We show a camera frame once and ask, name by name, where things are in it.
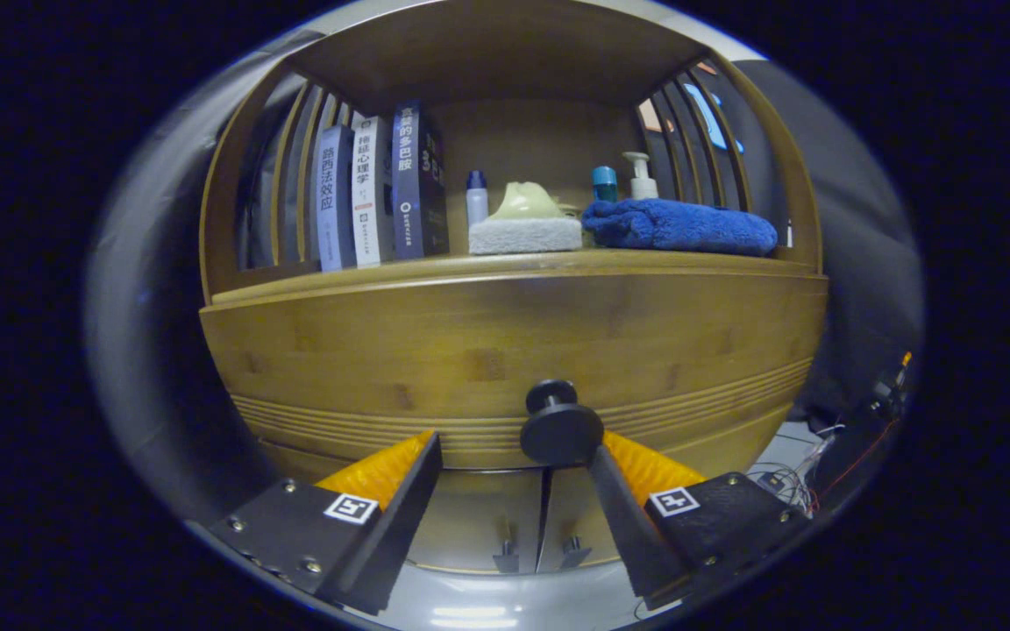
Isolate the white book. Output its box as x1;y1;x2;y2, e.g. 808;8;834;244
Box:
350;115;396;268

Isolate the folded blue towel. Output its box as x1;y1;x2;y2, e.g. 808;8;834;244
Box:
581;198;779;258

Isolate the black equipment with orange part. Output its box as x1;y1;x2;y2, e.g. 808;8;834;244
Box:
812;351;914;509

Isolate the wooden cabinet door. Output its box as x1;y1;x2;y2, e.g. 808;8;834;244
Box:
409;469;550;575
536;464;646;571

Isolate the wooden drawer with black knob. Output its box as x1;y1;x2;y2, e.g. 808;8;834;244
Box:
198;272;830;474

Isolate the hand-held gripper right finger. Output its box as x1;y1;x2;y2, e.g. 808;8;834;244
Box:
588;429;813;612

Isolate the white pump bottle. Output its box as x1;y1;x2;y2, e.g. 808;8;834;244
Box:
622;152;659;201

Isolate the tangle of cables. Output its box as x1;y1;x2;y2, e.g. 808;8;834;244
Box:
746;425;848;518

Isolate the light blue book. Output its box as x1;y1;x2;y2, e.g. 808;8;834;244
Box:
315;124;359;273

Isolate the wooden cabinet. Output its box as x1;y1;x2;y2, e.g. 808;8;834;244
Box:
198;0;830;575

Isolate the dark blue book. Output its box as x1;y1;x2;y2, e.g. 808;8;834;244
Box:
391;99;451;260

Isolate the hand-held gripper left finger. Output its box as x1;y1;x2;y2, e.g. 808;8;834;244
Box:
205;429;445;617

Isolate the white bottle with blue cap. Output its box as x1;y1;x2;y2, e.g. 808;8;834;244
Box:
466;170;490;229

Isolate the white sponge with green handle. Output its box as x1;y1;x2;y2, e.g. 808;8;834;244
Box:
468;181;584;257

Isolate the wooden countertop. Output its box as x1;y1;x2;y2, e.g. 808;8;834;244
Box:
211;248;826;306

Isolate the black backdrop cloth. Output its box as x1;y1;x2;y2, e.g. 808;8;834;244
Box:
84;26;925;527

